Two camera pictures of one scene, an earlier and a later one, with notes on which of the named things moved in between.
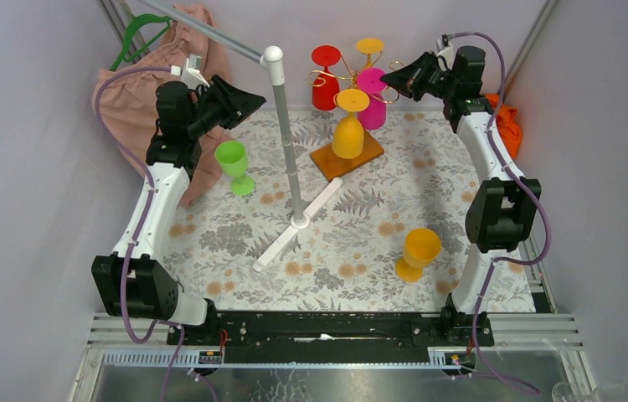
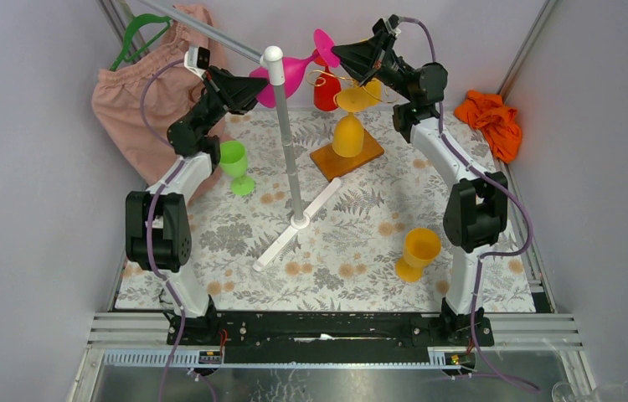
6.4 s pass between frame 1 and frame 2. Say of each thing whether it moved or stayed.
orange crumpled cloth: stayed
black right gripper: moved
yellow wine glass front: stayed
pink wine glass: moved
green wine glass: stayed
